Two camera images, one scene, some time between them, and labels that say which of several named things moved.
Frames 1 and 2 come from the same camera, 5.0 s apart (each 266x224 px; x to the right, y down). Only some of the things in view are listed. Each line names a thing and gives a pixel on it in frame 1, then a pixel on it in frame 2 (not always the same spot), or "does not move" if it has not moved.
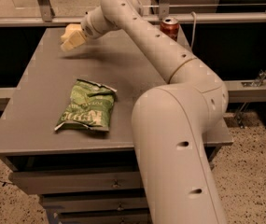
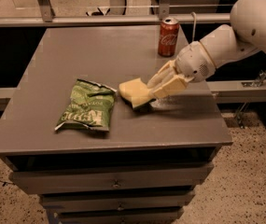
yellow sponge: x=71 y=28 -> x=136 y=91
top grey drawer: x=124 y=182 does not move
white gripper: x=88 y=27 -> x=193 y=62
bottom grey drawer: x=105 y=217 does not move
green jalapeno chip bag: x=91 y=105 does not move
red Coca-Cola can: x=170 y=26 does not move
